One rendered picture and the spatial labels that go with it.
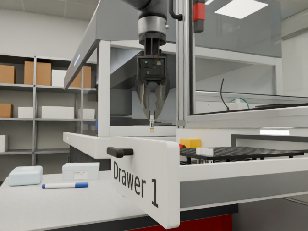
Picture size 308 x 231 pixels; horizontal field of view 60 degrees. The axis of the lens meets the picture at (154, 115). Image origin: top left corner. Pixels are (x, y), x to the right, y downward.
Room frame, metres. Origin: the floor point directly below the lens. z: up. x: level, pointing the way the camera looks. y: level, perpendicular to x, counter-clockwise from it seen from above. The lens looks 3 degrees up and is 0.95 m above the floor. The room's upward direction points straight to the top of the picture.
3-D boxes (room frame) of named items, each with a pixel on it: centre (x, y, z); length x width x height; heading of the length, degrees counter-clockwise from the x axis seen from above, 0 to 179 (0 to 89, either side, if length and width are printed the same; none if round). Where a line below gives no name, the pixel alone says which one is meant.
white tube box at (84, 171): (1.00, 0.27, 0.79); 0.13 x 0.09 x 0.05; 100
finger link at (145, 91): (0.69, 0.02, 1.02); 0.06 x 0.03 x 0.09; 178
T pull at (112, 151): (0.46, 0.06, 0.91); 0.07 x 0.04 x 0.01; 23
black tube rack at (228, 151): (0.55, -0.15, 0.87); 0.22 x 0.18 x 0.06; 113
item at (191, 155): (0.51, -0.06, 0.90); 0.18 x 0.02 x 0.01; 23
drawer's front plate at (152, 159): (0.47, 0.03, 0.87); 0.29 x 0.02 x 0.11; 23
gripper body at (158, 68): (0.68, 0.00, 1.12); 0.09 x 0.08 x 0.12; 178
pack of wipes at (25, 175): (0.94, 0.44, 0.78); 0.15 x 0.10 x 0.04; 20
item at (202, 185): (0.56, -0.16, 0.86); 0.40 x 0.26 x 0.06; 113
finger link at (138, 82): (0.71, 0.03, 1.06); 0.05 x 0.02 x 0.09; 88
